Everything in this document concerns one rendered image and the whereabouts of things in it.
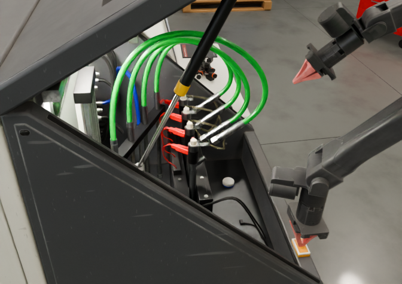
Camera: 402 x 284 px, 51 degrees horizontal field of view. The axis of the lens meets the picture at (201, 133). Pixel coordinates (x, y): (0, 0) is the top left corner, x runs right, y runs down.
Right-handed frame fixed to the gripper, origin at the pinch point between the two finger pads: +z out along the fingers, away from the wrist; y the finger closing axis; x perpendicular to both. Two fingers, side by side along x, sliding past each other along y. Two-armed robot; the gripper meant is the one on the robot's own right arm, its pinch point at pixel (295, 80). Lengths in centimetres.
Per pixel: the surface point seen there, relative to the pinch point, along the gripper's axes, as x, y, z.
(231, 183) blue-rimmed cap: -0.4, -16.1, 39.0
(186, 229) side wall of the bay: 54, 14, 19
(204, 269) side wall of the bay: 53, 3, 25
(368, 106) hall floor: -215, -156, 24
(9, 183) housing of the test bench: 61, 42, 27
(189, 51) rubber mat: -76, 11, 46
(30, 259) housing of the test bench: 61, 30, 40
